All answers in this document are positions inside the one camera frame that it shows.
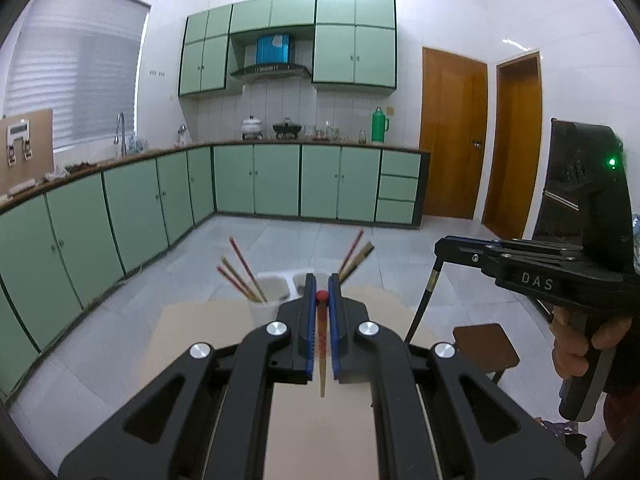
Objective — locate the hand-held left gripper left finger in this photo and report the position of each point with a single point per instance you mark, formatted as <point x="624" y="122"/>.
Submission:
<point x="310" y="335"/>

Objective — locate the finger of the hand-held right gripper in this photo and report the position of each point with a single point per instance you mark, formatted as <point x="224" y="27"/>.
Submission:
<point x="460" y="256"/>
<point x="465" y="244"/>

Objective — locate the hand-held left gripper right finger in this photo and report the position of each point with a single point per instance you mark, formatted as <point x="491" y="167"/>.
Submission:
<point x="333" y="335"/>

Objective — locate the red chopstick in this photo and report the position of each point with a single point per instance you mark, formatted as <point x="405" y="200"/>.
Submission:
<point x="356" y="245"/>
<point x="245" y="269"/>
<point x="322" y="350"/>
<point x="235" y="284"/>

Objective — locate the white utensil holder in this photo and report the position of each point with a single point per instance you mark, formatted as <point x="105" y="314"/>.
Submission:
<point x="270" y="292"/>

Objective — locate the black chopstick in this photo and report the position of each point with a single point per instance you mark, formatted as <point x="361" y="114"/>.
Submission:
<point x="420" y="306"/>

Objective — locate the person's right hand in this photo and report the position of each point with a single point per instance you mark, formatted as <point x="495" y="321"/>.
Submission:
<point x="564" y="345"/>

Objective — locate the tan chopstick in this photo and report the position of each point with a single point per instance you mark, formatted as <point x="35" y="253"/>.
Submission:
<point x="357" y="260"/>
<point x="241" y="278"/>
<point x="361" y="266"/>

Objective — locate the green drawer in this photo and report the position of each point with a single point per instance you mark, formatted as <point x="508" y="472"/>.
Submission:
<point x="400" y="164"/>
<point x="395" y="211"/>
<point x="398" y="189"/>

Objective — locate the brown wooden door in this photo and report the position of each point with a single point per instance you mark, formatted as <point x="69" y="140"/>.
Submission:
<point x="510" y="160"/>
<point x="452" y="135"/>

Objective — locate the brown wooden stool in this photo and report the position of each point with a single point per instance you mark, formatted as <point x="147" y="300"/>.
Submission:
<point x="485" y="350"/>

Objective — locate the cardboard sheet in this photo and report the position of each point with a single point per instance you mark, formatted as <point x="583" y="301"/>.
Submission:
<point x="200" y="330"/>

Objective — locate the green thermos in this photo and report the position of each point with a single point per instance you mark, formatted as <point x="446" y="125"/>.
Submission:
<point x="380" y="127"/>

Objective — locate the small glass jar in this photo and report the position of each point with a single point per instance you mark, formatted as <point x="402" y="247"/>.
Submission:
<point x="362" y="136"/>

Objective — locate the black wok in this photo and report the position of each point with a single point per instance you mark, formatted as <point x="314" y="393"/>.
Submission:
<point x="287" y="130"/>

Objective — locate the patterned cloth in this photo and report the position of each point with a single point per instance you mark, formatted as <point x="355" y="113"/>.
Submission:
<point x="562" y="440"/>

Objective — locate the green base cabinets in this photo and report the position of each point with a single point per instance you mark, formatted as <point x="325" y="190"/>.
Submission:
<point x="135" y="210"/>

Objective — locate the white cooking pot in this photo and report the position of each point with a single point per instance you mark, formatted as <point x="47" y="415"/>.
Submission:
<point x="252" y="127"/>

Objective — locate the dark red clothing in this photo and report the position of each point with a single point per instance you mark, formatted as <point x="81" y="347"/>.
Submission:
<point x="616" y="417"/>

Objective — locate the clear plastic bottle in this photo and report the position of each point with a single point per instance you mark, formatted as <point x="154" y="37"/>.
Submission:
<point x="143" y="144"/>
<point x="133" y="145"/>

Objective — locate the range hood with blue chimney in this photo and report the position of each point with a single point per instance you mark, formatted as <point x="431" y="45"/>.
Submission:
<point x="272" y="60"/>

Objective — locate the chrome kitchen faucet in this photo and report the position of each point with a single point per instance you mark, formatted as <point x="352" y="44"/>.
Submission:
<point x="121" y="132"/>

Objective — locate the brown cardboard board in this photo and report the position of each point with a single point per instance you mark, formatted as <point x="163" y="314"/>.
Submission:
<point x="42" y="155"/>

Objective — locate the white mounted device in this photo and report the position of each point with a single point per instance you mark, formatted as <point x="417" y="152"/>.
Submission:
<point x="19" y="132"/>

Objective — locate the white window blind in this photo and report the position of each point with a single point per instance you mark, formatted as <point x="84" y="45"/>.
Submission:
<point x="70" y="70"/>

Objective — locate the green wall cabinets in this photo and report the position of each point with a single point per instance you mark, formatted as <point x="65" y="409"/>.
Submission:
<point x="350" y="45"/>

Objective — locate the small wall tap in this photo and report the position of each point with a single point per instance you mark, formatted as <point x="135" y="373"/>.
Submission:
<point x="183" y="135"/>

